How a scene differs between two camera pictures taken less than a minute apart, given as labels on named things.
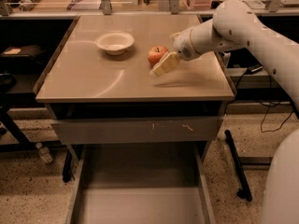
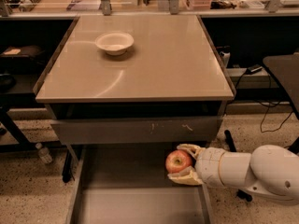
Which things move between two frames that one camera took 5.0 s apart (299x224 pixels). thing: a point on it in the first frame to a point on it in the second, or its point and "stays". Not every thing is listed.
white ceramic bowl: [115, 42] stays
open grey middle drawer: [140, 184] stays
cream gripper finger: [166, 63] to [188, 176]
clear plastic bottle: [44, 153] stays
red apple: [156, 53] to [177, 161]
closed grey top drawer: [135, 129] stays
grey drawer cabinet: [98, 99] stays
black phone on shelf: [253, 69] stays
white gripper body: [184, 45] to [209, 166]
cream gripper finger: [177, 35] to [192, 149]
